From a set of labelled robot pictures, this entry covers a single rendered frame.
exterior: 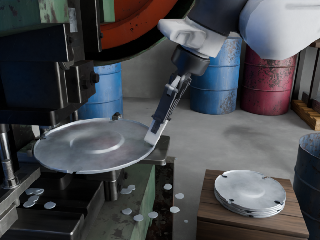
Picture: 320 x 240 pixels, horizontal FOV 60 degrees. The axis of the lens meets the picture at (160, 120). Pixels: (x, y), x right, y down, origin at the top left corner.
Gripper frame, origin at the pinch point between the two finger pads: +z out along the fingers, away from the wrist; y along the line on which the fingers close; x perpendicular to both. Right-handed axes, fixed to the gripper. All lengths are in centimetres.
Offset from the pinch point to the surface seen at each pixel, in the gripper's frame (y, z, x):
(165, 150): -0.8, 2.7, -4.2
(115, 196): -6.0, 18.1, 0.8
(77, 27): 0.6, -12.6, 26.9
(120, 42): 29.4, -6.0, 28.1
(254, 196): 47, 28, -41
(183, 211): 77, 79, -25
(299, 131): 238, 45, -98
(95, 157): -9.7, 8.1, 7.7
